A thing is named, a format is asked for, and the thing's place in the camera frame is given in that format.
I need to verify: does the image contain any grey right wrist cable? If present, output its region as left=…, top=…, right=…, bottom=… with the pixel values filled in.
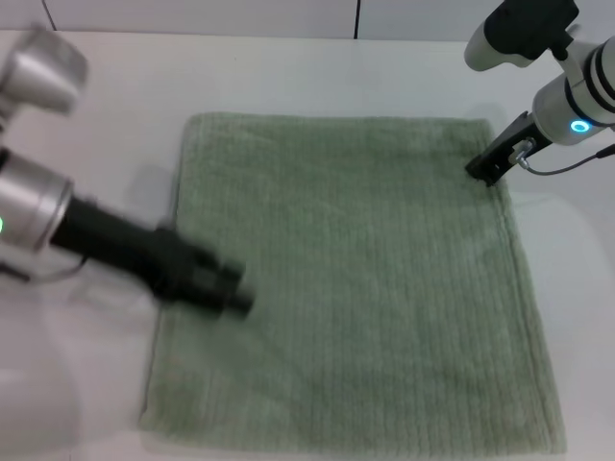
left=511, top=136, right=615, bottom=176

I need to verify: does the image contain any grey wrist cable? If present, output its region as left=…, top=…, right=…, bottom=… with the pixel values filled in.
left=0, top=251, right=89, bottom=285
left=511, top=136, right=615, bottom=176

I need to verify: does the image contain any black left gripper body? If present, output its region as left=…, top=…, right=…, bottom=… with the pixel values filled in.
left=49, top=193, right=227, bottom=318

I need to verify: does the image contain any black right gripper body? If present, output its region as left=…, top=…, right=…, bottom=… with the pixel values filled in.
left=486, top=109, right=550, bottom=178

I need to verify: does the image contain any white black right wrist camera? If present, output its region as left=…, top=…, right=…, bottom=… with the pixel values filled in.
left=463, top=0, right=582, bottom=71

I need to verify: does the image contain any grey left wrist cable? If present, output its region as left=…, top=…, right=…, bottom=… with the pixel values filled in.
left=0, top=251, right=89, bottom=285

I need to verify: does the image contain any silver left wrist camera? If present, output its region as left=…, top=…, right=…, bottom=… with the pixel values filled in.
left=0, top=25, right=90, bottom=116

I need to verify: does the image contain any green ribbed towel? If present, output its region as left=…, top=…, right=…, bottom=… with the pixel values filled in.
left=137, top=111, right=569, bottom=455

